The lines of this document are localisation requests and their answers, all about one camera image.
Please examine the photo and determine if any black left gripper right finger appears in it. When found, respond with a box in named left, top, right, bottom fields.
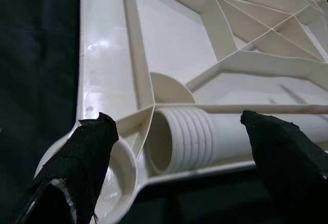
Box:
left=240, top=110, right=328, bottom=224

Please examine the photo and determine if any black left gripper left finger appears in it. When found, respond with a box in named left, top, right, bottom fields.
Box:
left=22, top=111, right=120, bottom=224

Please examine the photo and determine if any white plastic table top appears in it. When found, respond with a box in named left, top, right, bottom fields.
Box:
left=33, top=0, right=328, bottom=224

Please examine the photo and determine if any black tablecloth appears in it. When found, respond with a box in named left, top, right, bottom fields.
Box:
left=0, top=0, right=328, bottom=224

